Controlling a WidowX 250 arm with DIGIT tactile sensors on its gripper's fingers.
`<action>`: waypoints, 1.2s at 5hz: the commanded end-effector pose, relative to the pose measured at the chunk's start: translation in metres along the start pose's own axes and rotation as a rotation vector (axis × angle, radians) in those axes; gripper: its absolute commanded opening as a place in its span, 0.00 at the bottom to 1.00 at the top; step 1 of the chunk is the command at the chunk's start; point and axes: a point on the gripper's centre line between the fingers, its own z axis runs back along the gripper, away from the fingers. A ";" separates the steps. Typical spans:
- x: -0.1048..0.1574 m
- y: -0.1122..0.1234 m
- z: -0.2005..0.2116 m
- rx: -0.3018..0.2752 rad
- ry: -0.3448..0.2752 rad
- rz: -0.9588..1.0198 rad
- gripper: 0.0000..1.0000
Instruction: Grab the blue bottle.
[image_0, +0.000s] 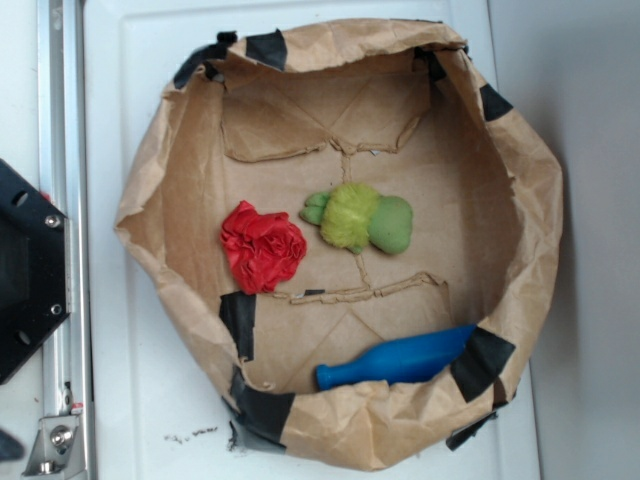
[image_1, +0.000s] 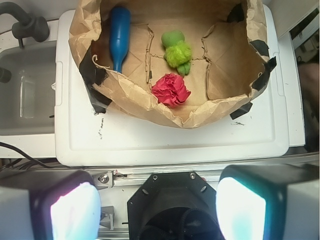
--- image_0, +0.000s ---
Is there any green plush toy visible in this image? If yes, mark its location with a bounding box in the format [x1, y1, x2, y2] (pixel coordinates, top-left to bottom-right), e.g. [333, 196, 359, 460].
[299, 182, 413, 255]

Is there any red crumpled paper flower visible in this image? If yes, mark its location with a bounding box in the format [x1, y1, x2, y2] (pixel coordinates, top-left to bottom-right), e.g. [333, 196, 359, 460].
[220, 201, 307, 295]

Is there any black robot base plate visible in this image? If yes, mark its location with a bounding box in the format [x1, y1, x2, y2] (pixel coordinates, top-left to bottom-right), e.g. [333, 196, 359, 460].
[1, 162, 69, 384]

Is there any blue plastic bottle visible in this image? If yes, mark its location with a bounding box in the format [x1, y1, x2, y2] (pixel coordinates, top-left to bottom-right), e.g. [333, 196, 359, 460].
[316, 325, 476, 390]

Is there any aluminium frame rail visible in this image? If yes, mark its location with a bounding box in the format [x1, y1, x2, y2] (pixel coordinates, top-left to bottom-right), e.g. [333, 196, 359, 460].
[36, 1, 98, 479]

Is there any metal corner bracket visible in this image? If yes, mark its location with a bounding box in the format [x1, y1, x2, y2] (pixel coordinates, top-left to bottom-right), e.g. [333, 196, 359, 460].
[21, 415, 86, 479]

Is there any brown paper bag bin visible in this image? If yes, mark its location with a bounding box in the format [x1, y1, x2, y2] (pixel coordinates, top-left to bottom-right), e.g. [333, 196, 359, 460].
[116, 19, 563, 471]

